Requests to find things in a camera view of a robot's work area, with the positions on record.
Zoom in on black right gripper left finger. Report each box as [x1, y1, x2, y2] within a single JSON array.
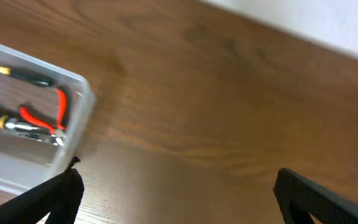
[[0, 156, 85, 224]]

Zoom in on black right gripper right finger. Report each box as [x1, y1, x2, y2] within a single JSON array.
[[273, 168, 358, 224]]

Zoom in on thin metal wrench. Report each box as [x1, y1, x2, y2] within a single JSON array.
[[0, 129, 66, 146]]

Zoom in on yellow black stubby screwdriver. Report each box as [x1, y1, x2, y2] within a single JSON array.
[[0, 113, 40, 131]]

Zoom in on red handled pliers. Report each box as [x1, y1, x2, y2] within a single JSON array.
[[19, 86, 71, 136]]

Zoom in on small yellow precision screwdriver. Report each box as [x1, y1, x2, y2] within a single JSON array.
[[0, 66, 55, 88]]

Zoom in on clear plastic container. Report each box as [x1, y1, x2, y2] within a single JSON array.
[[0, 44, 95, 194]]

